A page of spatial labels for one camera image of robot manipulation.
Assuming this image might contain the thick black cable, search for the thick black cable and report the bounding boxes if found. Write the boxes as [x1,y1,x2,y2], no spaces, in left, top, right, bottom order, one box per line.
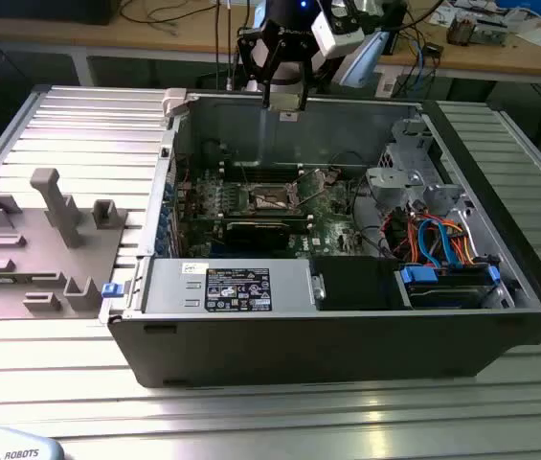
[349,174,394,258]

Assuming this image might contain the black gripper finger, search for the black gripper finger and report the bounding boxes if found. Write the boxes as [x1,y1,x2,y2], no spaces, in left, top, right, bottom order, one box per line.
[236,27,286,111]
[293,40,322,112]

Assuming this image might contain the metal socket cover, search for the metal socket cover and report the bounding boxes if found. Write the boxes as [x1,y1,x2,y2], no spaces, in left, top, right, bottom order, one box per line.
[287,168,336,206]

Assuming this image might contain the black RAM slot white clips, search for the black RAM slot white clips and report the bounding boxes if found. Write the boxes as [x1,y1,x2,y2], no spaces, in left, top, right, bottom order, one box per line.
[219,161,305,172]
[220,172,304,182]

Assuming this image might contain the pale blue teach pendant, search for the pale blue teach pendant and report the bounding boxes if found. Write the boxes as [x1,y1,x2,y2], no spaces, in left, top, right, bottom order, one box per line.
[0,427,67,460]

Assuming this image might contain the white paper tag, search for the white paper tag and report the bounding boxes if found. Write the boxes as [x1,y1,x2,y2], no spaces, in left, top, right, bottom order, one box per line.
[373,64,403,100]

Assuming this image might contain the black cable white tag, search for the black cable white tag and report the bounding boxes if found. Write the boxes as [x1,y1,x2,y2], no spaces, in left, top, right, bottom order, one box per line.
[200,137,228,169]

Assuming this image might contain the blue disk carrier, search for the blue disk carrier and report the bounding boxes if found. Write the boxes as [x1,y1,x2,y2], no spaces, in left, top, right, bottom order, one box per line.
[396,264,501,311]

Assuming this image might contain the CPU socket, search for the CPU socket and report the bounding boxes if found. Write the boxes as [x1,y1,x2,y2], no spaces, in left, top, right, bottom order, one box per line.
[244,183,301,216]

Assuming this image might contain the black box on desk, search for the black box on desk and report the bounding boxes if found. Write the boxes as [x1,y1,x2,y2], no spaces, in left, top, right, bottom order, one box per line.
[0,0,119,27]

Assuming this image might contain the blue box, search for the blue box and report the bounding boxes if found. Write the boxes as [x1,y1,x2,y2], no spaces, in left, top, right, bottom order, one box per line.
[494,0,541,15]

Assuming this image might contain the orange wire bundle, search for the orange wire bundle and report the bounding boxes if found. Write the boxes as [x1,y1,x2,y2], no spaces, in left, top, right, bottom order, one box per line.
[441,218,485,265]

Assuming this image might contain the blue data wire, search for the blue data wire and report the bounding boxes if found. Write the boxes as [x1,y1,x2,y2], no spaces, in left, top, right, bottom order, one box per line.
[435,218,461,269]
[416,218,441,268]

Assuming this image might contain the white papers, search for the white papers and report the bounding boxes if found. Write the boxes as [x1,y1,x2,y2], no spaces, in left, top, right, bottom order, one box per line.
[513,26,541,50]

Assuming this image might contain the black graphics card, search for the black graphics card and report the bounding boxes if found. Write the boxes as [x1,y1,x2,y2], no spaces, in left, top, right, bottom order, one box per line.
[220,218,294,251]

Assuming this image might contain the small metal device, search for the small metal device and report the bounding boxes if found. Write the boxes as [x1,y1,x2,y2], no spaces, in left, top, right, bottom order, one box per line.
[471,16,511,48]

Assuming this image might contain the small metal heatsink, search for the small metal heatsink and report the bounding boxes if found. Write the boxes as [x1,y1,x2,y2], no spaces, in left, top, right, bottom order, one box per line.
[445,12,480,48]

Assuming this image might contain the blue expansion card retainer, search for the blue expansion card retainer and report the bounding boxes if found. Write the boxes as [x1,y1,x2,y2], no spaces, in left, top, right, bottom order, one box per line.
[154,170,180,258]

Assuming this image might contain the grey hard disk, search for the grey hard disk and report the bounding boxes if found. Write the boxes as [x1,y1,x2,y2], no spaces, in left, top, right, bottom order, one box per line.
[406,275,491,311]

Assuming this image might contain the black upright box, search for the black upright box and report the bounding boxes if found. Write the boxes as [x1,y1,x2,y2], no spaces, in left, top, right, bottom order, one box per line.
[380,0,409,55]

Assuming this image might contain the grey metal drive cage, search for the grey metal drive cage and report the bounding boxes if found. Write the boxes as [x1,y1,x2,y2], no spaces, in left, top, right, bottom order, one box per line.
[364,117,481,222]

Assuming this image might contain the beige case release latch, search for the beige case release latch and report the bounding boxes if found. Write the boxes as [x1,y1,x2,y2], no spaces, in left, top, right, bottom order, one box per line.
[161,87,191,118]

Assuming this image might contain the wooden desk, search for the wooden desk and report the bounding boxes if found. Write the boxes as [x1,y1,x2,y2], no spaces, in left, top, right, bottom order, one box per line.
[0,0,541,81]

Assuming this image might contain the grey power supply unit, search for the grey power supply unit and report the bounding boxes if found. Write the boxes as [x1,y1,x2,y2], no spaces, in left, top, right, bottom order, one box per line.
[136,257,315,316]

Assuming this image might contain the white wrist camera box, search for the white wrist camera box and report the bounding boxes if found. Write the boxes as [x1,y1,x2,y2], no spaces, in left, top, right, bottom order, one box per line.
[311,11,365,59]

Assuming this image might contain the green motherboard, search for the green motherboard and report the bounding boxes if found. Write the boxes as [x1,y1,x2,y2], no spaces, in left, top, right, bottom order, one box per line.
[173,161,382,263]

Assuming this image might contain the grey parts rack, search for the grey parts rack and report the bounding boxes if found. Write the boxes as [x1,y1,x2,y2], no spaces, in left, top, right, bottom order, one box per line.
[0,167,130,321]

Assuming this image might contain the black PC case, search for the black PC case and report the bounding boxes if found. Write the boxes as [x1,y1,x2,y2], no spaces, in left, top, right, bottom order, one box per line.
[105,87,541,390]

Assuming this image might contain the red orange power wires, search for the red orange power wires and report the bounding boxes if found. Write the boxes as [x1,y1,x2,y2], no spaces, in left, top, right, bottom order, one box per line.
[378,209,419,261]

